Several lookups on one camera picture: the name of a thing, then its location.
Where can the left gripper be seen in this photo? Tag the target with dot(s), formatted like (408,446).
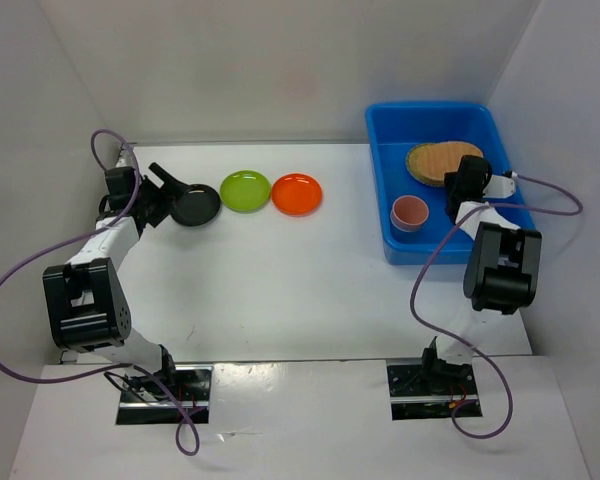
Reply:
(171,189)

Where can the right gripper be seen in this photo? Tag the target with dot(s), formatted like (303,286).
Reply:
(450,181)

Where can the black plastic plate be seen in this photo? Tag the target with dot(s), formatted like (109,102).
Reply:
(197,205)

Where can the brown woven bamboo tray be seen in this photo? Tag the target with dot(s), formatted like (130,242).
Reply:
(443,157)

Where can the green-rimmed bamboo tray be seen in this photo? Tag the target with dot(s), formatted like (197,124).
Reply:
(412,164)

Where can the pink plastic cup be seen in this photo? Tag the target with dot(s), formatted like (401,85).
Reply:
(409,203)

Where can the blue-grey plastic cup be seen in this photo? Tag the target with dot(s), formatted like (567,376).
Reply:
(409,222)

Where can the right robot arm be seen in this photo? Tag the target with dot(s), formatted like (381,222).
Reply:
(501,274)

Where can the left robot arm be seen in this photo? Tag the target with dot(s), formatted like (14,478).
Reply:
(87,308)

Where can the green plastic plate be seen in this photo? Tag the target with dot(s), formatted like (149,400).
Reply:
(245,191)

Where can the orange plastic plate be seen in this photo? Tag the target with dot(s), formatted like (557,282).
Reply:
(296,194)

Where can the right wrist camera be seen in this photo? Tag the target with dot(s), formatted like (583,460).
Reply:
(501,186)

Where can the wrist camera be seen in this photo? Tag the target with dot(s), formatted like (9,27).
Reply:
(123,159)
(501,186)

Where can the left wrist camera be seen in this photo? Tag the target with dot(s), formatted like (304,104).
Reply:
(123,159)

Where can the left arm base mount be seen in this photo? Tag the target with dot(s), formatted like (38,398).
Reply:
(142,402)

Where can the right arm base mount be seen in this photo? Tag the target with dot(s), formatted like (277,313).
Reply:
(413,398)

